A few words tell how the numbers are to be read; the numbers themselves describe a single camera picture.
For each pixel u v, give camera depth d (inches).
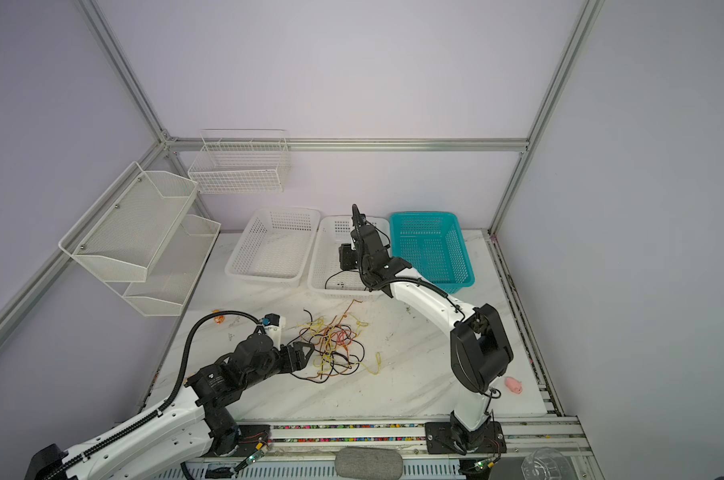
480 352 18.3
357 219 28.9
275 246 45.5
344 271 42.1
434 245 46.6
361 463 26.6
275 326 28.3
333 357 34.5
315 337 35.4
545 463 27.6
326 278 41.1
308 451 28.8
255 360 23.2
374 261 25.6
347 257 29.7
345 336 35.8
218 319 26.0
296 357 27.6
